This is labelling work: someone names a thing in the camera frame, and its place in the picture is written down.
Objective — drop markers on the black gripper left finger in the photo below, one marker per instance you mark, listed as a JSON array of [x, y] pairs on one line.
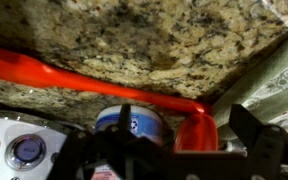
[[129, 157]]

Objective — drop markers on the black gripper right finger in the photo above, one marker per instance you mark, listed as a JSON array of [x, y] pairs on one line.
[[267, 145]]

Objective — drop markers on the orange square lid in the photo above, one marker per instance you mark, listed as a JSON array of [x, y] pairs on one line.
[[198, 132]]

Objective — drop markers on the white wipes container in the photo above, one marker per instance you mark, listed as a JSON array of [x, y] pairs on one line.
[[144, 123]]

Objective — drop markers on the green patterned cloth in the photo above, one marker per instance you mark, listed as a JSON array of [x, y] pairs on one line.
[[263, 90]]

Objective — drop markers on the white toaster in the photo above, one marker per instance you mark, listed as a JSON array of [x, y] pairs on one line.
[[29, 146]]

